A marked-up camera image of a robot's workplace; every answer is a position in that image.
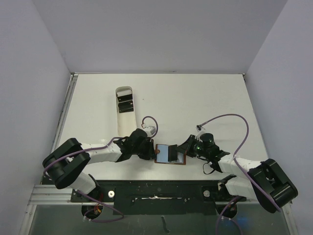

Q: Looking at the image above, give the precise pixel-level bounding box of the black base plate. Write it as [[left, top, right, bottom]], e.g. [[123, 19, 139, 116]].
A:
[[70, 180, 233, 215]]

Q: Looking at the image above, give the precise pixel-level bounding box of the aluminium rail frame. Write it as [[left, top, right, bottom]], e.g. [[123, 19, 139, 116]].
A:
[[19, 73, 78, 235]]

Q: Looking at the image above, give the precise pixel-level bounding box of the silver VIP card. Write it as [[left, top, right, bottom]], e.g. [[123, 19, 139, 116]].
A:
[[171, 152, 185, 164]]

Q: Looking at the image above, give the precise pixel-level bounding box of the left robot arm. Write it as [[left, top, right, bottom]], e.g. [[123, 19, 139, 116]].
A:
[[43, 127, 157, 201]]

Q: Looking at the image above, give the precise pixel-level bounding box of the brown leather card holder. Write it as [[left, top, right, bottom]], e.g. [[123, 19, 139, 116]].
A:
[[155, 144, 186, 165]]

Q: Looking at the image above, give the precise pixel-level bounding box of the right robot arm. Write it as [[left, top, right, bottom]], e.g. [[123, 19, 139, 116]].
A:
[[175, 133, 298, 213]]

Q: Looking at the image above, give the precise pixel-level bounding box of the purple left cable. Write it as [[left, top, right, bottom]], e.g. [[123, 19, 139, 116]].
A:
[[43, 116, 158, 223]]

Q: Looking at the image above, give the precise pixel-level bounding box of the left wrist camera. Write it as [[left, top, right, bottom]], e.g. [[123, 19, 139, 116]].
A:
[[143, 126, 157, 138]]

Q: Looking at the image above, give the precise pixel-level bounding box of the white card stack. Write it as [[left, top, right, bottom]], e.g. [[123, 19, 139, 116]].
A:
[[116, 89, 133, 97]]

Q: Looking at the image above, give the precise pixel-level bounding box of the white oblong tray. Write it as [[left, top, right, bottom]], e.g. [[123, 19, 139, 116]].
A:
[[115, 86, 137, 137]]

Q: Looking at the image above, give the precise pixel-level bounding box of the black card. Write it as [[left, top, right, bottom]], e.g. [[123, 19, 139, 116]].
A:
[[117, 100, 134, 113], [168, 144, 178, 163], [117, 94, 133, 103]]

